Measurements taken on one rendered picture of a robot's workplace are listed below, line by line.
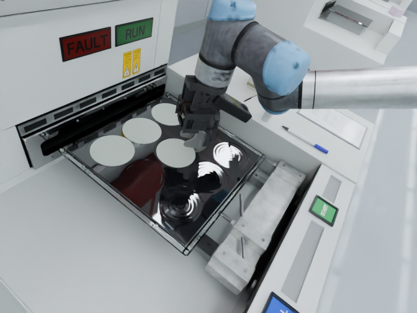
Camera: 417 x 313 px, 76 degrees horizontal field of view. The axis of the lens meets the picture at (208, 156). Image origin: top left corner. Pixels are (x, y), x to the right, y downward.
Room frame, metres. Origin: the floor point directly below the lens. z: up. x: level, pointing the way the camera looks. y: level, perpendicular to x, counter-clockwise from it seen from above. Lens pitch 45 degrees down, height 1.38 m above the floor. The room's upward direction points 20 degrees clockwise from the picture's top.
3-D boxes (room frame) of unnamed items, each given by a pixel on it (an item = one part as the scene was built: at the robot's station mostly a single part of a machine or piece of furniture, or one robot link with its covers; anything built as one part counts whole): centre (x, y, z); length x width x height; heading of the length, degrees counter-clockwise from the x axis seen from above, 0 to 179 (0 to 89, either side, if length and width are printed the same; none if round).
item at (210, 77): (0.49, 0.05, 1.13); 0.08 x 0.08 x 0.05
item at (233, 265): (0.24, -0.12, 0.89); 0.08 x 0.03 x 0.03; 70
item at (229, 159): (0.46, 0.09, 0.90); 0.34 x 0.34 x 0.01; 70
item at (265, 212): (0.39, -0.17, 0.87); 0.36 x 0.08 x 0.03; 160
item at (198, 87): (0.48, 0.05, 1.05); 0.09 x 0.08 x 0.12; 123
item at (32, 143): (0.52, 0.29, 0.89); 0.44 x 0.02 x 0.10; 160
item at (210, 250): (0.26, -0.06, 0.90); 0.04 x 0.02 x 0.03; 70
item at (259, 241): (0.32, -0.14, 0.89); 0.08 x 0.03 x 0.03; 70
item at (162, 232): (0.29, 0.14, 0.90); 0.37 x 0.01 x 0.01; 70
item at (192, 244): (0.40, -0.09, 0.90); 0.38 x 0.01 x 0.01; 160
